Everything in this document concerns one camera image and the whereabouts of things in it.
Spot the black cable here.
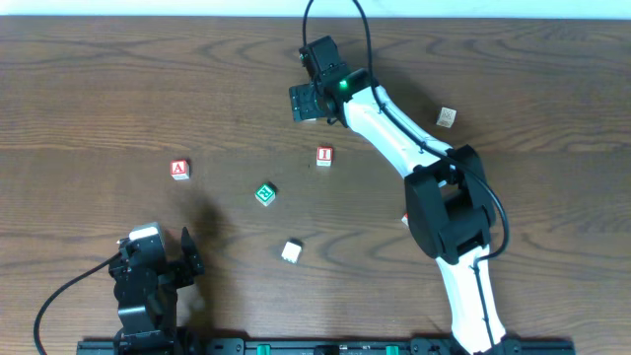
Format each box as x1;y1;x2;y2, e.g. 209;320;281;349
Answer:
33;251;122;355
302;0;511;355

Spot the red letter I block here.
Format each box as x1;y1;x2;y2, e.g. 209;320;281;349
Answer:
316;146;333;167

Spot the plain patterned wooden block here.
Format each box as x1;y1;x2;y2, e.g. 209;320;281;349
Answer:
436;106;456;128

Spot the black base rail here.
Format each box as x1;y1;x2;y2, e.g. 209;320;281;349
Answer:
76;336;577;355

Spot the right black cable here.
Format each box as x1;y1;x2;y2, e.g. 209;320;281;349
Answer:
302;0;511;355

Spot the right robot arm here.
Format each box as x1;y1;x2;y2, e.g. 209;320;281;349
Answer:
289;69;509;354

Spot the white plain wooden block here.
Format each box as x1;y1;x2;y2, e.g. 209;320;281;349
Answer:
281;240;303;263

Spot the green letter wooden block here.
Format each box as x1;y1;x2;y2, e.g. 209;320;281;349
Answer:
255;183;276;206

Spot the left black cable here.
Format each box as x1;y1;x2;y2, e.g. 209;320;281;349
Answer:
33;251;122;355

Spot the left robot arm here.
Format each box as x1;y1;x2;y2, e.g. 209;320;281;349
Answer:
108;223;205;354

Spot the red letter A block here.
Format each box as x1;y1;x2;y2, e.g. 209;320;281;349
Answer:
170;160;190;180

